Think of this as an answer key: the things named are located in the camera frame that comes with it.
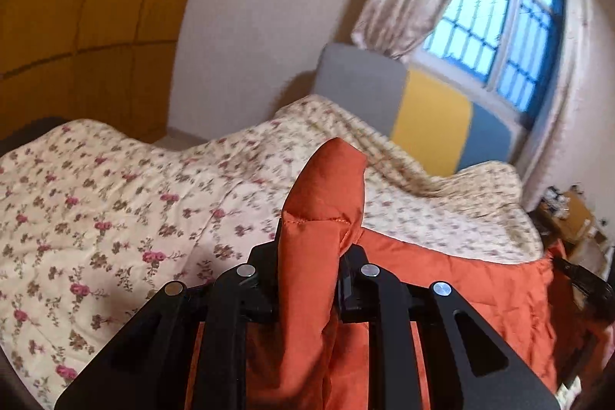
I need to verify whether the orange puffer jacket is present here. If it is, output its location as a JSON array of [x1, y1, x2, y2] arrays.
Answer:
[[183, 136, 615, 410]]

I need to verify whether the blue framed window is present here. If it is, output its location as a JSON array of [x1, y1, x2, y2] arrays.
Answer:
[[422, 0, 563, 122]]

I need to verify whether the wooden bedside table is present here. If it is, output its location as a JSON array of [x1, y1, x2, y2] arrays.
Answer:
[[529, 184, 614, 280]]

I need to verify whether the orange wooden wardrobe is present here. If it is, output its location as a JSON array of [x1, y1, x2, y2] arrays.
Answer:
[[1, 0, 188, 143]]

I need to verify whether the grey yellow blue headboard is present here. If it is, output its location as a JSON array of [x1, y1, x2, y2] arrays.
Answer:
[[313, 43, 516, 176]]

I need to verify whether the floral bed quilt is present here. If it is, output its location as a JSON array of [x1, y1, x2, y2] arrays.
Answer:
[[1, 95, 542, 409]]

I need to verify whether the right patterned curtain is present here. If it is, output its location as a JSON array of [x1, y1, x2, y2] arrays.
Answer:
[[519, 0, 594, 211]]

